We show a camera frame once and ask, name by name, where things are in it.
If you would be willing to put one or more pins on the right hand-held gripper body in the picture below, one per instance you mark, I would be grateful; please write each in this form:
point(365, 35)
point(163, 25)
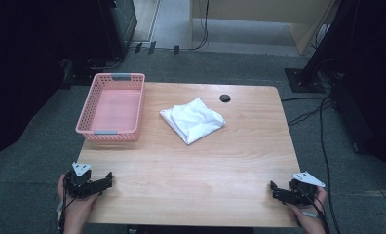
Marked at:
point(300, 193)

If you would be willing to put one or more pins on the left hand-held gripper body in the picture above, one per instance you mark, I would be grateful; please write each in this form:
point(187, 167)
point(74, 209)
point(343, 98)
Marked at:
point(80, 187)

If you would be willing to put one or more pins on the white printed t-shirt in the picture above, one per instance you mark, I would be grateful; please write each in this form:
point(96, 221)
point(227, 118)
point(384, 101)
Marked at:
point(192, 122)

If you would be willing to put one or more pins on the person's right hand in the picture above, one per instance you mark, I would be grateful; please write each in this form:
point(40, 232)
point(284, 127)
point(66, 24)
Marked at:
point(306, 213)

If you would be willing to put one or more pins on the person's left hand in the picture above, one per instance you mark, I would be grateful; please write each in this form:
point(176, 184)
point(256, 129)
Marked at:
point(79, 208)

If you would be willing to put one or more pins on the pink plastic basket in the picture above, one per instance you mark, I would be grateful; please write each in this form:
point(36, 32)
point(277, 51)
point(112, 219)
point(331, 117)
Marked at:
point(114, 110)

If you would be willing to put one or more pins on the black metal stand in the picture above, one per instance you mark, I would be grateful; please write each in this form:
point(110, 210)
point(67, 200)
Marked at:
point(306, 78)

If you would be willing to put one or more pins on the dark cabinet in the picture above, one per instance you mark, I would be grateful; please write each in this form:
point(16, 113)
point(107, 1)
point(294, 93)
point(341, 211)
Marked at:
point(119, 26)

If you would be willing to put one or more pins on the white power strip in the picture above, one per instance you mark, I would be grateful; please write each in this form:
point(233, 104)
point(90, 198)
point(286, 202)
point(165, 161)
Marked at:
point(322, 31)

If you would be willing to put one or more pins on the light wooden desk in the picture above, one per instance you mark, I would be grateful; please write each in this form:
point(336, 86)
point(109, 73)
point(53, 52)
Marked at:
point(262, 11)

